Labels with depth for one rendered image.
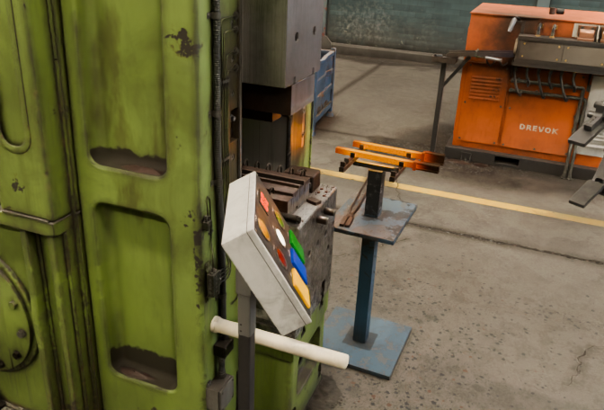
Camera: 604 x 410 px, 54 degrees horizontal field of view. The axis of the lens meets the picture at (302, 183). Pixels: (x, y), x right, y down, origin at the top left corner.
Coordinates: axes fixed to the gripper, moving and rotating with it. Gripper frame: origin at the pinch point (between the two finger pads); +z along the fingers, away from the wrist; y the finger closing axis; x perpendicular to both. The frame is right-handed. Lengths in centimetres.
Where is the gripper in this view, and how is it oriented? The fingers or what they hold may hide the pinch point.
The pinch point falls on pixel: (579, 171)
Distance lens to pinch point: 115.6
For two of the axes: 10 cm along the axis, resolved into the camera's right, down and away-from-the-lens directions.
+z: -7.4, 5.5, -3.9
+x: 6.2, 3.2, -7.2
